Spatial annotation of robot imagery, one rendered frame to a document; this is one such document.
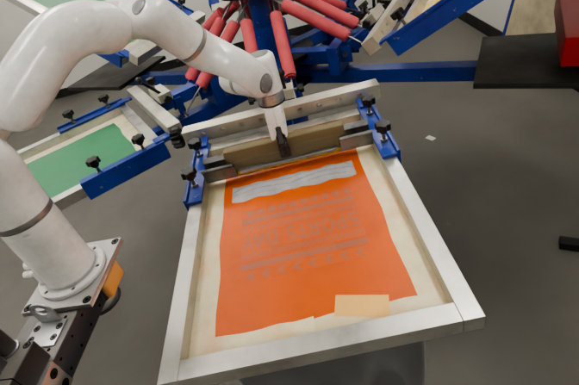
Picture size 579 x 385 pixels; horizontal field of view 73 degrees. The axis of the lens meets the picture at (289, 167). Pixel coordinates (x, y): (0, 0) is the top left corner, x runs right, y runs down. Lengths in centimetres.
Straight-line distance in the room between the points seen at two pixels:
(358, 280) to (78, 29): 68
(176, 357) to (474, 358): 130
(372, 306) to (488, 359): 109
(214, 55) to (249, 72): 8
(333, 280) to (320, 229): 15
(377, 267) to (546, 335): 118
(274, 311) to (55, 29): 63
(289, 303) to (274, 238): 19
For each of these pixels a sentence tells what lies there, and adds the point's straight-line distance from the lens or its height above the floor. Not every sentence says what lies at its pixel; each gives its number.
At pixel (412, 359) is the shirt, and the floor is 71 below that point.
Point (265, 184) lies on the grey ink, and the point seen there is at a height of 96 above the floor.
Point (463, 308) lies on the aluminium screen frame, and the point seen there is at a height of 99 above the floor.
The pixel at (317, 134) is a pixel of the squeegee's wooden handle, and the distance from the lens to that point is 113.
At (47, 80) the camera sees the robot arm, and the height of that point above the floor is 148.
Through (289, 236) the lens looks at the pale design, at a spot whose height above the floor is 95.
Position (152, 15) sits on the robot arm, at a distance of 81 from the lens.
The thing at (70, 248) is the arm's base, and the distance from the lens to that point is 81.
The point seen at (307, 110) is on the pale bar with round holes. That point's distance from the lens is 134.
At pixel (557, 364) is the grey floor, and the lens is 191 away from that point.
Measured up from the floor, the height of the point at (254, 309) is 95.
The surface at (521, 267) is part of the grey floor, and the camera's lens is 214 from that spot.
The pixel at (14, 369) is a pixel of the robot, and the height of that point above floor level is 117.
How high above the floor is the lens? 164
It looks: 36 degrees down
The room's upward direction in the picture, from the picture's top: 16 degrees counter-clockwise
